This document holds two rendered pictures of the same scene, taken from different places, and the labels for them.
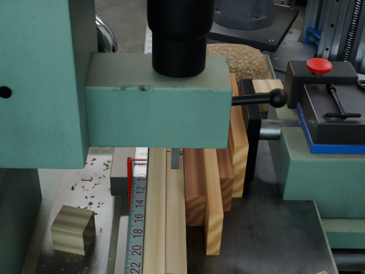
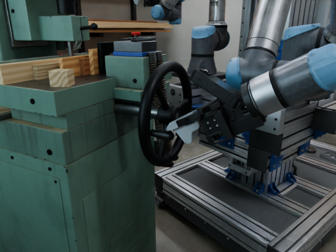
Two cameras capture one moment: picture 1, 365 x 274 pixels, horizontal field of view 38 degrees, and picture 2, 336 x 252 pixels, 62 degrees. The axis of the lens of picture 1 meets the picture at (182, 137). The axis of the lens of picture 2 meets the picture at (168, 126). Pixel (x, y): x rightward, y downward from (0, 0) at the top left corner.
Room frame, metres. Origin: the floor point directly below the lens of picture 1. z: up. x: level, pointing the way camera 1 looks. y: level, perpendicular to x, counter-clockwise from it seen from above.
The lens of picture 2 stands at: (-0.17, -0.69, 1.03)
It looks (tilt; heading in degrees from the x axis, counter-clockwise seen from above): 19 degrees down; 29
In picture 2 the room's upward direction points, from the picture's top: straight up
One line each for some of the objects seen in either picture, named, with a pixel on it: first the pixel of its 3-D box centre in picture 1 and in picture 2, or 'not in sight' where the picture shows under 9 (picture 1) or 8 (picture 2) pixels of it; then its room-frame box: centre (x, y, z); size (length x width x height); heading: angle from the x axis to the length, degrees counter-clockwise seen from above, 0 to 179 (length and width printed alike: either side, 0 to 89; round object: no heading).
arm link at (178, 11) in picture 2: not in sight; (173, 14); (1.33, 0.12, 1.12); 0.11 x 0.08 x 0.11; 173
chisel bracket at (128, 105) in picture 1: (157, 105); (64, 31); (0.46, 0.03, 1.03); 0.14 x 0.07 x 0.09; 92
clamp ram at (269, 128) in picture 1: (270, 129); (116, 57); (0.53, -0.11, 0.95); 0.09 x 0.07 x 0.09; 2
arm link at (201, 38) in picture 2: not in sight; (203, 39); (1.19, -0.13, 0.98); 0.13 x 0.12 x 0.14; 173
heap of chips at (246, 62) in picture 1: (227, 57); not in sight; (0.78, -0.07, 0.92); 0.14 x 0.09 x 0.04; 92
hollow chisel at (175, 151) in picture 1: (175, 148); (71, 49); (0.46, 0.01, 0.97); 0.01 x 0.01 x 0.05; 2
